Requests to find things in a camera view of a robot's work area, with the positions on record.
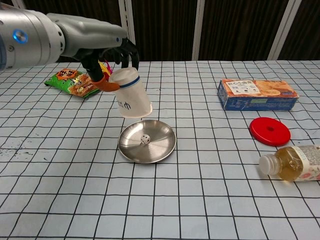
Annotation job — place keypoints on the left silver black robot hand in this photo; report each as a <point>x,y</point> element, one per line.
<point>90,35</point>

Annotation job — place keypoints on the white paper cup blue stripe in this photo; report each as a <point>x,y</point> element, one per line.
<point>133,97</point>

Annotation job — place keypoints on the small white die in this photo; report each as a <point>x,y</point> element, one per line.
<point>145,139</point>

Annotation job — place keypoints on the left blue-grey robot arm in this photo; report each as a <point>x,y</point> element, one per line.
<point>30,40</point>

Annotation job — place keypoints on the colourful feather shuttlecock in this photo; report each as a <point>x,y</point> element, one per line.
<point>106,68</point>

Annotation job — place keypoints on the green snack bag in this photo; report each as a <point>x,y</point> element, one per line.
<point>70,83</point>

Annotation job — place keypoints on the round stainless steel plate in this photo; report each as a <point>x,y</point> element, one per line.
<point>160,147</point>

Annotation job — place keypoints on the orange blue cookie box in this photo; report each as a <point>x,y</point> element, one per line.
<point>257,96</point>

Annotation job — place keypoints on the light blue checked tablecloth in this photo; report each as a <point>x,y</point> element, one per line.
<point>175,200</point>

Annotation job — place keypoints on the red round disc lid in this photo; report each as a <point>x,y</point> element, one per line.
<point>262,132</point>

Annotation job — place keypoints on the clear tea bottle white cap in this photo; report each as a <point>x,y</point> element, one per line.
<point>290,162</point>

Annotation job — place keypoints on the white metal partition post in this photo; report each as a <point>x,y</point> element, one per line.
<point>125,15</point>
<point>282,30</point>
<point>198,30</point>

